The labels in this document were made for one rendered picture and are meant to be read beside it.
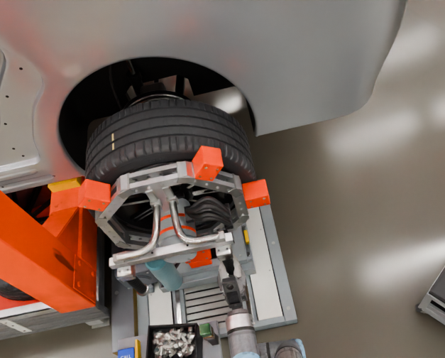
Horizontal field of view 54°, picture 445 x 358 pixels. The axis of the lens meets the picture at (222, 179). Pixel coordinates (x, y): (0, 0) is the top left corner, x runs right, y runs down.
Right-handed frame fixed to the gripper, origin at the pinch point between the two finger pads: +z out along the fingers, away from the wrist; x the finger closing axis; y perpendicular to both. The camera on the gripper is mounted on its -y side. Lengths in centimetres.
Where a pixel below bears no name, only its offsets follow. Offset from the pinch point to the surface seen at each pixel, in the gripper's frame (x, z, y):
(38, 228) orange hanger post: -62, 18, -18
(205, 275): -20, 23, 69
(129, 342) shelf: -51, -11, 38
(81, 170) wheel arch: -59, 58, 5
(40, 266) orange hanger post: -62, 5, -15
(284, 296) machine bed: 17, 6, 75
